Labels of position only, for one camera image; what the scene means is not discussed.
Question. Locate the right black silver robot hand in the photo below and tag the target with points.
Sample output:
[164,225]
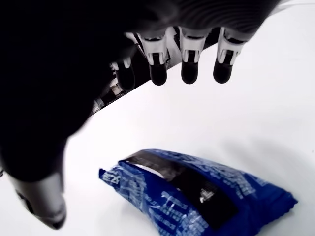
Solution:
[61,61]

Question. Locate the blue Oreo cookie packet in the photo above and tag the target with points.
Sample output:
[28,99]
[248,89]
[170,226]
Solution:
[197,196]

